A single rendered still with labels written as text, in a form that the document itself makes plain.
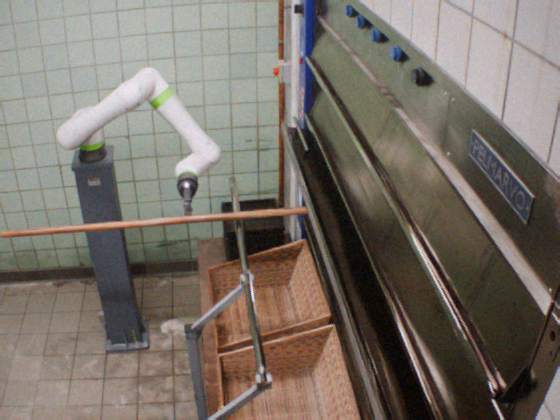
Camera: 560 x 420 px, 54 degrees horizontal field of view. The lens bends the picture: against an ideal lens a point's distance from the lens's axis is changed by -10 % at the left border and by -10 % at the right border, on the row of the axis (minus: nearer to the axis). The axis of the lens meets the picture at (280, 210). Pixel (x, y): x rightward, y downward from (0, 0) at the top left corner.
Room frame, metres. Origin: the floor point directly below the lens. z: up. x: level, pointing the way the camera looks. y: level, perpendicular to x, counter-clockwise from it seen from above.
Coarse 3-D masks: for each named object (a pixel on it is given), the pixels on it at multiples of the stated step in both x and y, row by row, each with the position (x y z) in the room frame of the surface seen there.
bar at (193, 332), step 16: (240, 224) 1.98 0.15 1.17; (240, 240) 1.87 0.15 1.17; (240, 256) 1.77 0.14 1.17; (240, 288) 1.64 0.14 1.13; (224, 304) 1.63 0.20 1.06; (208, 320) 1.62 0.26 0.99; (256, 320) 1.42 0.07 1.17; (192, 336) 1.60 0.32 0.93; (256, 336) 1.35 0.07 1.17; (192, 352) 1.60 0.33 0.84; (256, 352) 1.28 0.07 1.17; (192, 368) 1.60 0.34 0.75; (256, 384) 1.16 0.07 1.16; (240, 400) 1.16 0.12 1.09; (224, 416) 1.15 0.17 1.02
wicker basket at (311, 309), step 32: (256, 256) 2.30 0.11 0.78; (288, 256) 2.33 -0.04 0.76; (224, 288) 2.28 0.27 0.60; (256, 288) 2.30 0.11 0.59; (288, 288) 2.30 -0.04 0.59; (320, 288) 1.98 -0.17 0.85; (224, 320) 2.06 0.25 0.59; (288, 320) 2.06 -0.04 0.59; (320, 320) 1.80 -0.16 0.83; (224, 352) 1.74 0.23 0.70
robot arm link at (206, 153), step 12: (168, 108) 2.39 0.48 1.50; (180, 108) 2.41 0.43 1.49; (168, 120) 2.39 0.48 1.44; (180, 120) 2.38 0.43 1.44; (192, 120) 2.41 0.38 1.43; (180, 132) 2.38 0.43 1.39; (192, 132) 2.38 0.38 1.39; (204, 132) 2.42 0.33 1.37; (192, 144) 2.37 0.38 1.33; (204, 144) 2.37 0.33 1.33; (216, 144) 2.41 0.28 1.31; (204, 156) 2.35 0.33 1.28; (216, 156) 2.36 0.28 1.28; (204, 168) 2.35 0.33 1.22
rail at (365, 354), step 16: (288, 128) 2.30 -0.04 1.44; (288, 144) 2.17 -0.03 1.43; (304, 176) 1.88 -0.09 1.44; (320, 224) 1.57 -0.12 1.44; (336, 272) 1.33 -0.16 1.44; (352, 304) 1.19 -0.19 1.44; (352, 320) 1.13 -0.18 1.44; (368, 352) 1.01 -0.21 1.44; (368, 368) 0.96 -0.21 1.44; (384, 400) 0.86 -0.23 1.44; (384, 416) 0.81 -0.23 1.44
